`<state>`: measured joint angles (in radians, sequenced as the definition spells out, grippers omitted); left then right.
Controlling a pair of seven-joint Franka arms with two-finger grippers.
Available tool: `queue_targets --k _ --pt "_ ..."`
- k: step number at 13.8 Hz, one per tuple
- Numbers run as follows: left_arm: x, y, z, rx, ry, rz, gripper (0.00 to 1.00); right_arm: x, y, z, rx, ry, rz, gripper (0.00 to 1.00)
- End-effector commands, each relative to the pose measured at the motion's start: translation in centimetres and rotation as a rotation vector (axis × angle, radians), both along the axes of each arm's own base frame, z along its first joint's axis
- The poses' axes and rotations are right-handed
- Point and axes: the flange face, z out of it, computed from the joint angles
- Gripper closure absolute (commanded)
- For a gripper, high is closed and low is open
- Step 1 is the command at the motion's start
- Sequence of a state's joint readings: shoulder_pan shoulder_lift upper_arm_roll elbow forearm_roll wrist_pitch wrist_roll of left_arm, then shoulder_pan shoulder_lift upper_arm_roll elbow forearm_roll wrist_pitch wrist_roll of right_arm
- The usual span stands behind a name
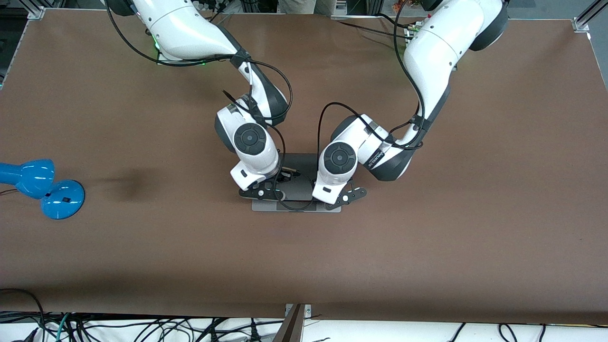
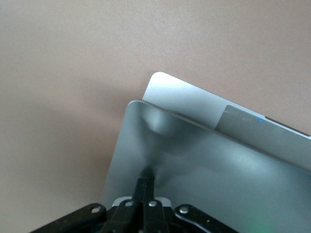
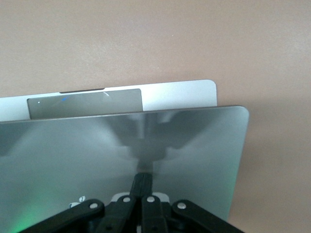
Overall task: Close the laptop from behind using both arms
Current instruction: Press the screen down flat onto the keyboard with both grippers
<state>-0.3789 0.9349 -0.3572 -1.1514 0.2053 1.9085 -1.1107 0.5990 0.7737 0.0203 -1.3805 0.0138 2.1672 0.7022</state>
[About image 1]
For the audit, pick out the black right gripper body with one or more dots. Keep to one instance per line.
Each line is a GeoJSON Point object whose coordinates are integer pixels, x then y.
{"type": "Point", "coordinates": [283, 176]}

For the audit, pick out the grey laptop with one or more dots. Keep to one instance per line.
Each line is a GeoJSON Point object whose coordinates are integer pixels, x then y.
{"type": "Point", "coordinates": [304, 164]}

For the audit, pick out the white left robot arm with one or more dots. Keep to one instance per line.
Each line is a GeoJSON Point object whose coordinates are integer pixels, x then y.
{"type": "Point", "coordinates": [437, 52]}

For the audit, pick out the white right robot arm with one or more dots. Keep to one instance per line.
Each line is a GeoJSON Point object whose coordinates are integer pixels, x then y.
{"type": "Point", "coordinates": [190, 28]}

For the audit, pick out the person beige clothing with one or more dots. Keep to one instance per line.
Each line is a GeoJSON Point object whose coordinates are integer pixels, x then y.
{"type": "Point", "coordinates": [304, 5]}

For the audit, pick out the blue desk lamp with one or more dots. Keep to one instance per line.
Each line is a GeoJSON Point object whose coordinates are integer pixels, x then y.
{"type": "Point", "coordinates": [61, 200]}

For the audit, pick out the small metal bracket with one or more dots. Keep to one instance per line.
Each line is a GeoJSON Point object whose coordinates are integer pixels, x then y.
{"type": "Point", "coordinates": [308, 311]}

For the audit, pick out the aluminium profile post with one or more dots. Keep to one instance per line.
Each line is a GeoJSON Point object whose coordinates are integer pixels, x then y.
{"type": "Point", "coordinates": [290, 327]}

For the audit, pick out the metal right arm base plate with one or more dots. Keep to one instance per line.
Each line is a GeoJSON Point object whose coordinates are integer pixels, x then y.
{"type": "Point", "coordinates": [161, 57]}

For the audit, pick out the aluminium frame profile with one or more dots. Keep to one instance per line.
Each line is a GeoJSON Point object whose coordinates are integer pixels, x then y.
{"type": "Point", "coordinates": [34, 9]}
{"type": "Point", "coordinates": [589, 14]}

